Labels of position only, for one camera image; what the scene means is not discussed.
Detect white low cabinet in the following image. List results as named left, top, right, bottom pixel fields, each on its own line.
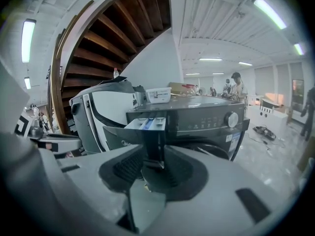
left=247, top=104, right=289, bottom=133

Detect white and grey appliance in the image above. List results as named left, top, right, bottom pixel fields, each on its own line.
left=69, top=81, right=139, bottom=155

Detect grey window blinds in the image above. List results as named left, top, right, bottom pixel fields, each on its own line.
left=254, top=61, right=304, bottom=105

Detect bundle of black cables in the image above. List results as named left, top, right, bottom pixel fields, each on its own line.
left=252, top=125, right=277, bottom=142

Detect dark grey detergent drawer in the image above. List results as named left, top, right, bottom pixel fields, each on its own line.
left=102, top=117, right=171, bottom=169

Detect dark grey washing machine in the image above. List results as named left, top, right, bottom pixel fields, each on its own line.
left=102, top=95, right=251, bottom=169

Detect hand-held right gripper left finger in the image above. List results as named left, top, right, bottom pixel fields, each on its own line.
left=2, top=144, right=146, bottom=236

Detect brown cardboard box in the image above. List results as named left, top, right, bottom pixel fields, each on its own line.
left=168, top=82, right=199, bottom=97

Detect wooden spiral staircase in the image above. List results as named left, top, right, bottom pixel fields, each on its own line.
left=47, top=0, right=172, bottom=135

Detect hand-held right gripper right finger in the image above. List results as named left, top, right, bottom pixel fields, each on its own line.
left=140, top=144, right=305, bottom=236

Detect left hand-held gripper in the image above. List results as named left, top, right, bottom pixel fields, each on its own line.
left=13, top=114, right=83, bottom=157

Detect black bag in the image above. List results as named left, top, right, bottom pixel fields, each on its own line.
left=101, top=76, right=136, bottom=93

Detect silver round control knob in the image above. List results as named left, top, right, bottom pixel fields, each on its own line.
left=224, top=111, right=239, bottom=128

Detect white plastic storage box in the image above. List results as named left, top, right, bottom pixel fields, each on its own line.
left=145, top=87, right=172, bottom=105

